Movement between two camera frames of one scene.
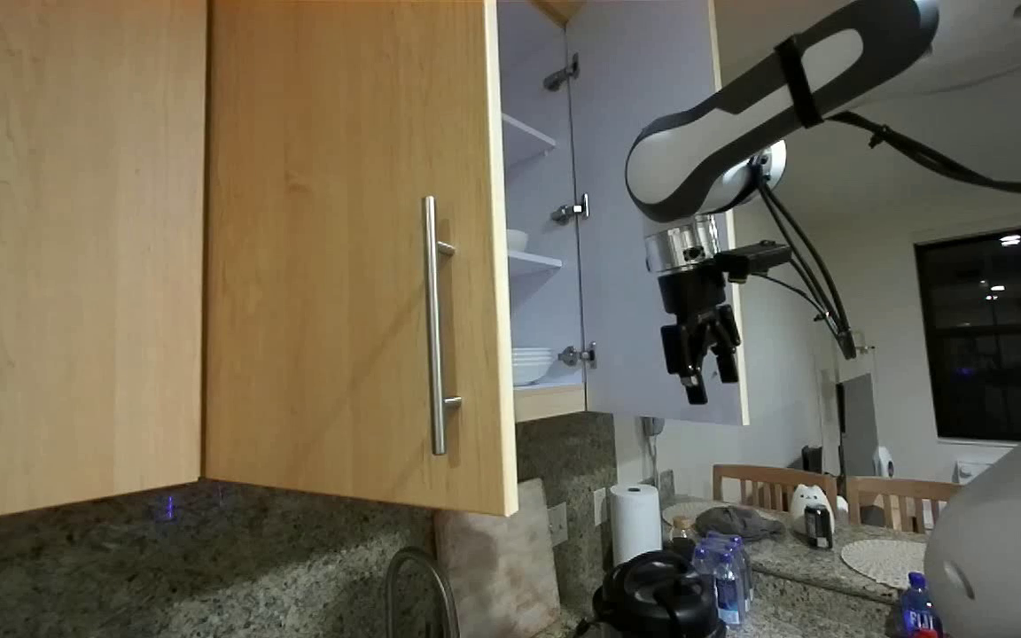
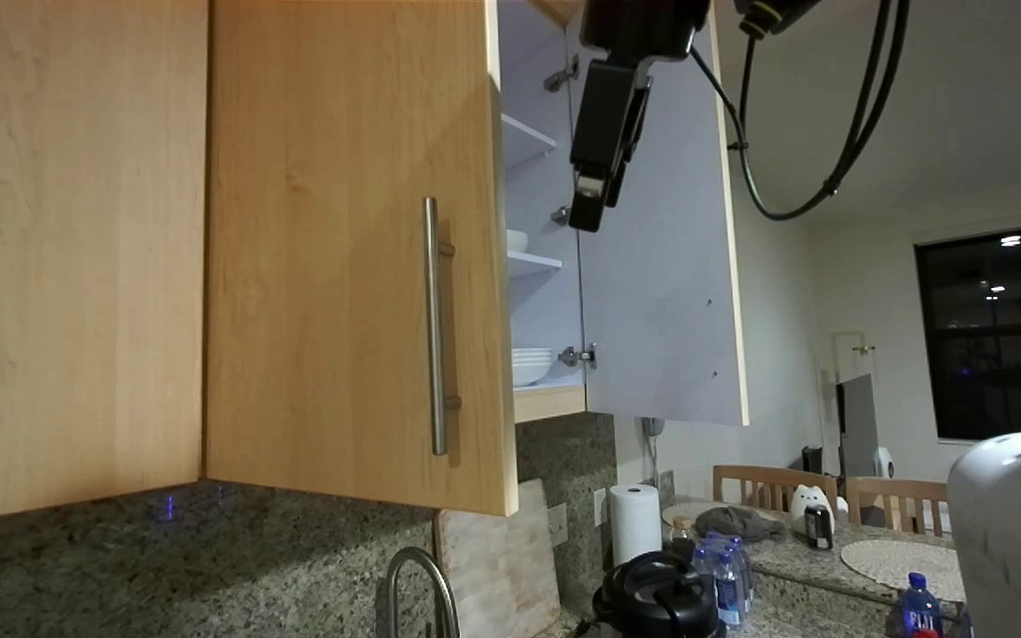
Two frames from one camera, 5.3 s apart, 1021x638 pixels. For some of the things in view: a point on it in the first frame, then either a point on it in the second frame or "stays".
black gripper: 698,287 -> 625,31
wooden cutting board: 500,570 stays
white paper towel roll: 637,521 stays
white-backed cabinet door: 632,57 stays
